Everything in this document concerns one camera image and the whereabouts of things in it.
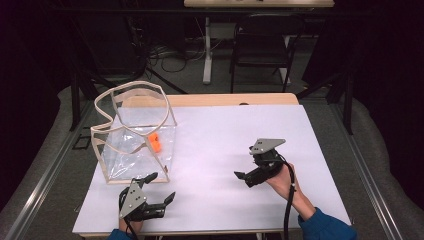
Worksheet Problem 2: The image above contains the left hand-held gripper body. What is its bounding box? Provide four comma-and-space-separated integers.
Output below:
118, 181, 167, 223

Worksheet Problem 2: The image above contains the white-legged wooden desk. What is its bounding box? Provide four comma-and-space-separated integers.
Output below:
183, 0, 335, 85

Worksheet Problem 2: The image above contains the bundle of floor cables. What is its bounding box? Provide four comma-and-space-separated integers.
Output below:
148, 41, 203, 74

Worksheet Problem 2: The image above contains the person's right hand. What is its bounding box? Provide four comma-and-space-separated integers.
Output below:
265, 162, 298, 202

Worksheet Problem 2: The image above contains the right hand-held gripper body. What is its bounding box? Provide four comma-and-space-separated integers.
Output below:
244, 138, 287, 188

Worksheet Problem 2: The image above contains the right hand-held gripper cable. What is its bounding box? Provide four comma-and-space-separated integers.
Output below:
277, 153, 297, 240

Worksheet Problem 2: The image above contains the white table sheet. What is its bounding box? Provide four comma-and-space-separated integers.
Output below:
72, 104, 353, 234

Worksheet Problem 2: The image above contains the black metal stand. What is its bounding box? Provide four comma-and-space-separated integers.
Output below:
69, 71, 82, 132
342, 74, 355, 136

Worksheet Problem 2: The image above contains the left hand-held gripper cable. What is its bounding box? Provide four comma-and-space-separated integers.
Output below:
118, 188, 139, 240

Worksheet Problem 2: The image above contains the hand-held gripper cable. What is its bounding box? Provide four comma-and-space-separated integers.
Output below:
118, 188, 139, 240
277, 153, 297, 240

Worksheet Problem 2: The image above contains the person's left hand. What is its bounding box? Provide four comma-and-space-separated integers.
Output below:
118, 217, 144, 235

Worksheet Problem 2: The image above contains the small black floor frame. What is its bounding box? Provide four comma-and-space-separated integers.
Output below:
72, 134, 92, 150

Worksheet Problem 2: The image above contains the clear plastic bag beige trim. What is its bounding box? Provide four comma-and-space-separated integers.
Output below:
90, 80, 178, 185

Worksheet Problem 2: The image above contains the metal floor rail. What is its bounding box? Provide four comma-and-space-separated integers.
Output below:
4, 99, 96, 240
328, 99, 405, 240

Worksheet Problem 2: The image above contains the black curtain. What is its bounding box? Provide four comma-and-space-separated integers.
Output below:
351, 0, 424, 208
0, 0, 63, 209

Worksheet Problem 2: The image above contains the black folding chair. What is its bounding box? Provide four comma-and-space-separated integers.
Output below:
229, 13, 306, 94

